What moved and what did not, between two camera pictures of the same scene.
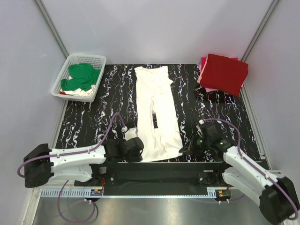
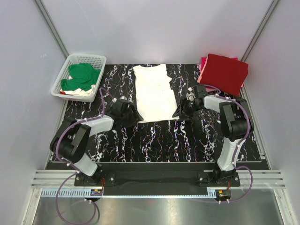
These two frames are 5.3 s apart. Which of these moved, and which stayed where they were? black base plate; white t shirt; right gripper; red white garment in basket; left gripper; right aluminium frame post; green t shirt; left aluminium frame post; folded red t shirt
Moved: left gripper; white t shirt; right gripper
Stayed: red white garment in basket; green t shirt; folded red t shirt; right aluminium frame post; left aluminium frame post; black base plate
